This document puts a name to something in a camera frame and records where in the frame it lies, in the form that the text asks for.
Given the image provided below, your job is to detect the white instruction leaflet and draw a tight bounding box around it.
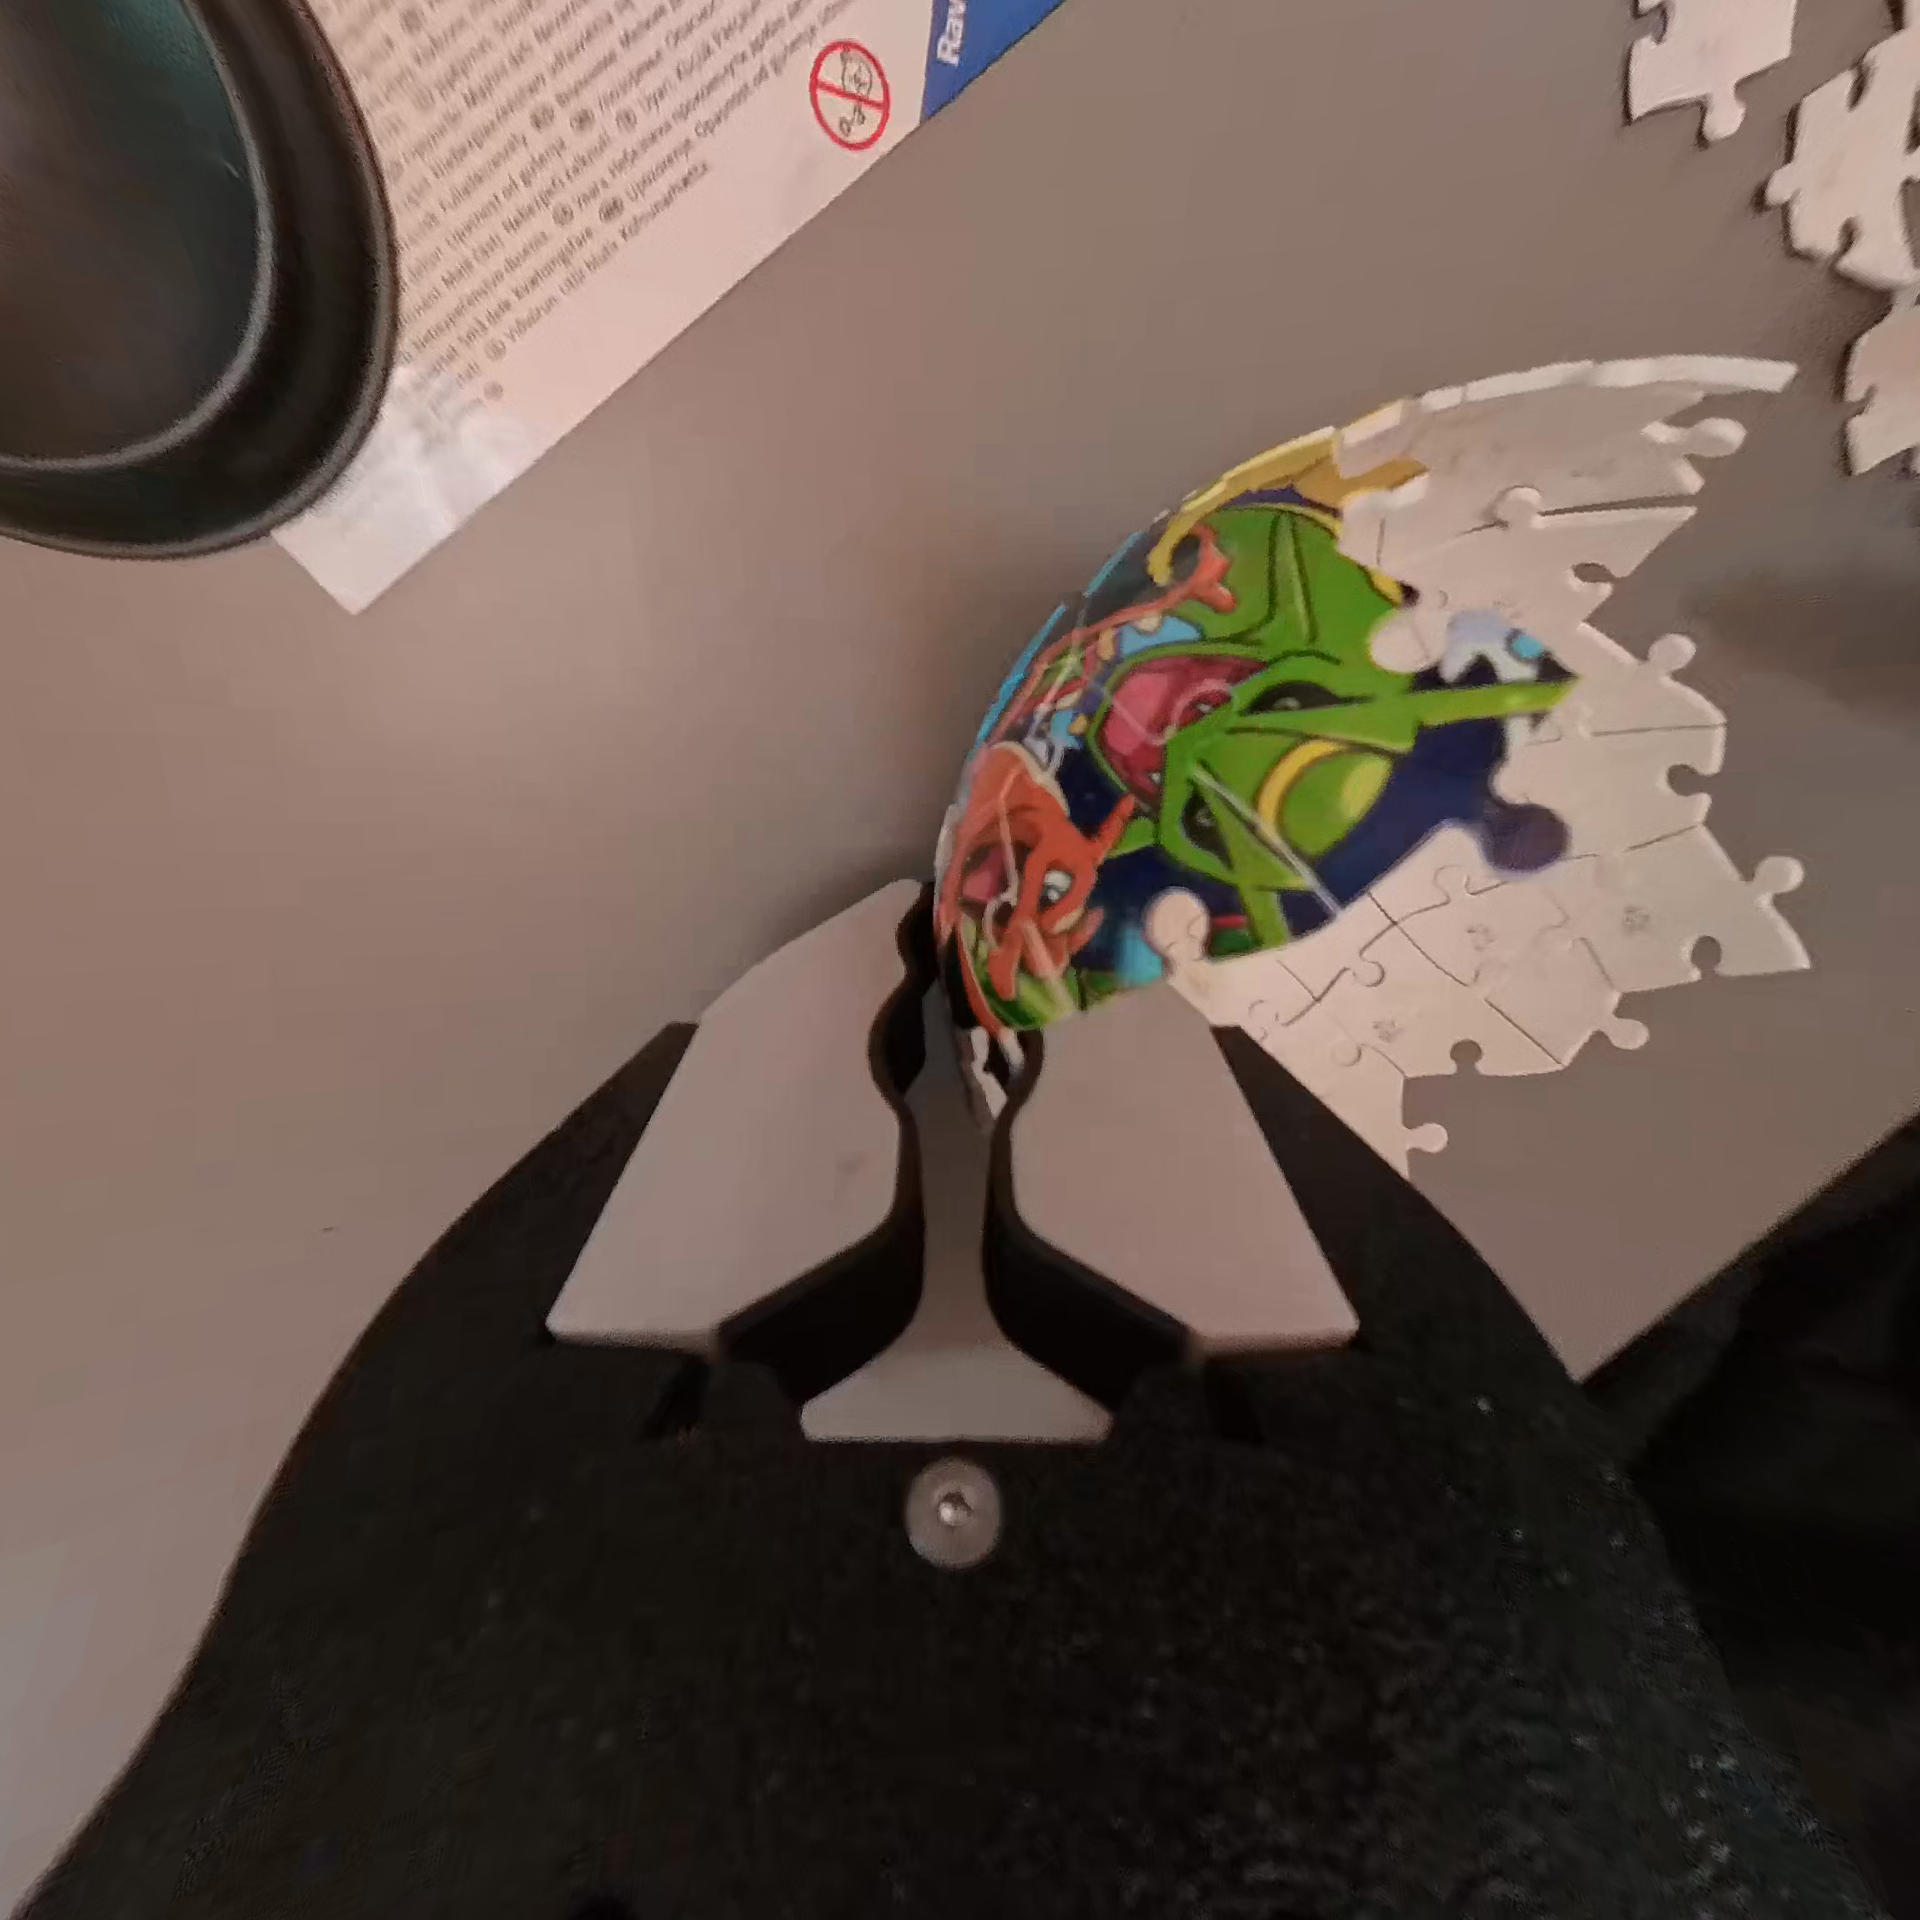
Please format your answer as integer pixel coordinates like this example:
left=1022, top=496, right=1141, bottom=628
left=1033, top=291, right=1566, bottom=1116
left=268, top=0, right=1070, bottom=620

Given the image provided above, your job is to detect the black ball stand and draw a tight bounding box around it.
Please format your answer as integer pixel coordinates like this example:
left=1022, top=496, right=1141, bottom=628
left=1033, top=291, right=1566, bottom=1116
left=0, top=0, right=401, bottom=560

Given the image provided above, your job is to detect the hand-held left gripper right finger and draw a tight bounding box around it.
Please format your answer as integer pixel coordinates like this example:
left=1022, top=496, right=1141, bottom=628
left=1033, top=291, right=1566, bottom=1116
left=980, top=980, right=1361, bottom=1411

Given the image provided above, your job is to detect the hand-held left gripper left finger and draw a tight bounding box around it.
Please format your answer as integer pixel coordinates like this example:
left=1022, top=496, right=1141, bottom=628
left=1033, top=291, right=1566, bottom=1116
left=544, top=880, right=939, bottom=1406

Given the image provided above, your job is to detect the person's dark clothing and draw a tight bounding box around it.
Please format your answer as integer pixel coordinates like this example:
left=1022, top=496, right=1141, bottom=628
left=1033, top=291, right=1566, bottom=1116
left=1566, top=1109, right=1920, bottom=1920

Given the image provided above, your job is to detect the partly built puzzle ball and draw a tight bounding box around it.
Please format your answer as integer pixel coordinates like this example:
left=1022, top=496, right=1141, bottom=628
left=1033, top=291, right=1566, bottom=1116
left=931, top=356, right=1811, bottom=1186

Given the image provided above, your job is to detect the pile of puzzle pieces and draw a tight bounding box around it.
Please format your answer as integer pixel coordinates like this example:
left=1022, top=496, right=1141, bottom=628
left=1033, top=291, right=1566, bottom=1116
left=1624, top=0, right=1920, bottom=481

